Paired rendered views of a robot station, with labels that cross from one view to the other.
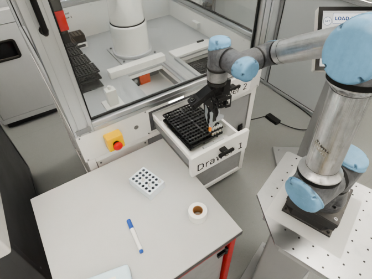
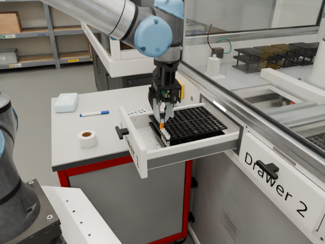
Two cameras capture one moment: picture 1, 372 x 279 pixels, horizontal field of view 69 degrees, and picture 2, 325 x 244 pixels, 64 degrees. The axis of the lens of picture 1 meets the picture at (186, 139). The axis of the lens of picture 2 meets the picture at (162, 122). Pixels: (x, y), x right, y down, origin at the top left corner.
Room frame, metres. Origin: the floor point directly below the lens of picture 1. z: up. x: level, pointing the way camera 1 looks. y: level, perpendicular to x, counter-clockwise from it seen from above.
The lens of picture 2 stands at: (0.98, -0.82, 1.34)
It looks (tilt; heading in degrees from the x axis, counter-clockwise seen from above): 30 degrees down; 101
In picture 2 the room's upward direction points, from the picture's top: straight up
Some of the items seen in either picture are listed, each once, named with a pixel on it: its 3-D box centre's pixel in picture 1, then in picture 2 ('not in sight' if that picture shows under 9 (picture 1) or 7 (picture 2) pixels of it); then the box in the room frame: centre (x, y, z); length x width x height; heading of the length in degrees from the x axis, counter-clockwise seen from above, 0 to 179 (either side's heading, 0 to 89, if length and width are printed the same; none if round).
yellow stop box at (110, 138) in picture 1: (114, 140); (176, 89); (0.83, 0.31, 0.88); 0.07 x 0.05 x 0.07; 122
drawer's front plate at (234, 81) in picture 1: (228, 89); (275, 175); (1.18, -0.23, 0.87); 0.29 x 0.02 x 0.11; 122
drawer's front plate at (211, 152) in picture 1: (219, 151); (131, 138); (0.74, -0.14, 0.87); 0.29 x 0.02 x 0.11; 122
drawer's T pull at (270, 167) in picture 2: (233, 86); (270, 168); (1.16, -0.25, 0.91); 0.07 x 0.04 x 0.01; 122
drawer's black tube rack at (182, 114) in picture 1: (191, 125); (185, 129); (0.91, -0.03, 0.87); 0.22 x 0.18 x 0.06; 32
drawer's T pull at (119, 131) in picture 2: (224, 150); (122, 131); (0.72, -0.15, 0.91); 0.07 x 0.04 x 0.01; 122
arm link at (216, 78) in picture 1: (216, 74); (168, 52); (0.86, -0.12, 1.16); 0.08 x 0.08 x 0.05
